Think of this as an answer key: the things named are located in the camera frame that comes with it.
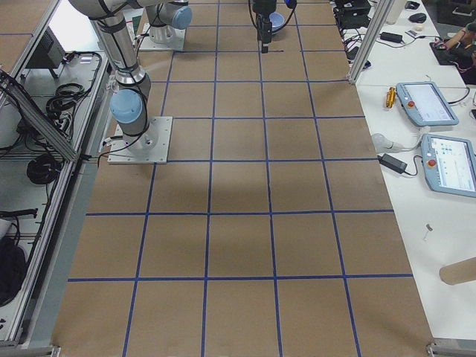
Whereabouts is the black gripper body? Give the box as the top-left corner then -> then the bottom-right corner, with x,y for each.
251,0 -> 277,16

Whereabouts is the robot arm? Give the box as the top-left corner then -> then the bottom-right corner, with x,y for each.
70,1 -> 193,95
145,1 -> 193,44

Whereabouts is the blue bowl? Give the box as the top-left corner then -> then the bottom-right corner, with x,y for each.
269,12 -> 286,34

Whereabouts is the yellow tool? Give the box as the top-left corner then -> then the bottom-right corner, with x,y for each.
385,87 -> 396,109

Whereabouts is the white light bulb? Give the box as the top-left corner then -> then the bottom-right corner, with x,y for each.
371,133 -> 404,154

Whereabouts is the far teach pendant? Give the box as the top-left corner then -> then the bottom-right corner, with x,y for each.
396,82 -> 459,127

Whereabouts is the teach pendant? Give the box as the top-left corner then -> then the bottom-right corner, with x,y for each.
396,82 -> 459,127
421,134 -> 475,198

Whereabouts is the black power adapter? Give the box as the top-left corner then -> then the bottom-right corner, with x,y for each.
378,153 -> 407,174

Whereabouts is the near teach pendant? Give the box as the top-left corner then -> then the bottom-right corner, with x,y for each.
421,134 -> 475,198

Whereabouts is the cardboard tube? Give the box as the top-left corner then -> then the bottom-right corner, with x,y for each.
439,257 -> 476,286

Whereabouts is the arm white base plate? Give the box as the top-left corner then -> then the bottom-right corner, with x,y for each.
140,22 -> 186,51
107,116 -> 173,164

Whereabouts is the aluminium frame post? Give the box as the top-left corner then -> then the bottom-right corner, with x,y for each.
348,0 -> 394,84

